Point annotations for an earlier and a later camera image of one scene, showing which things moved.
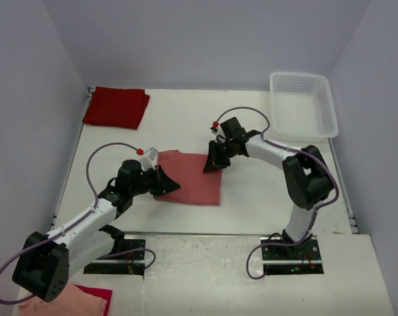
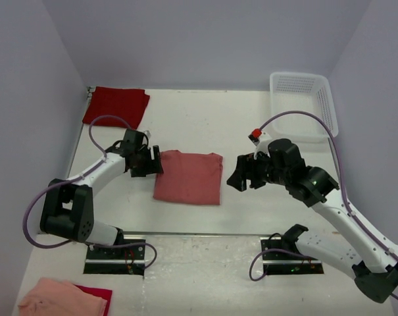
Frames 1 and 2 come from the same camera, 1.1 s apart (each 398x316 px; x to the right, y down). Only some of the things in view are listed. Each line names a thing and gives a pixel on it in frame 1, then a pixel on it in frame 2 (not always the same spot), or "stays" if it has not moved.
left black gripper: x=164 y=184 → x=152 y=166
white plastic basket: x=302 y=107 stays
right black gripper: x=214 y=162 → x=245 y=170
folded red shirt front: x=105 y=293 stays
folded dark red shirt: x=116 y=108 stays
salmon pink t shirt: x=187 y=170 stays
